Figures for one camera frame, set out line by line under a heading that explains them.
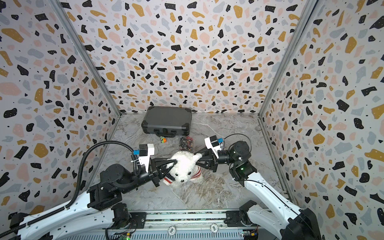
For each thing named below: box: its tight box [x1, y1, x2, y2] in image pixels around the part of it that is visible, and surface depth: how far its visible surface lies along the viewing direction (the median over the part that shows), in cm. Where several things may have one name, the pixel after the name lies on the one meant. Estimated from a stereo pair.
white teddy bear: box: [167, 151, 203, 183], surface depth 55 cm
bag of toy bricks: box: [179, 135, 195, 151], surface depth 102 cm
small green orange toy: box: [160, 135, 168, 144], surface depth 105 cm
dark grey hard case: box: [141, 106, 193, 138], surface depth 107 cm
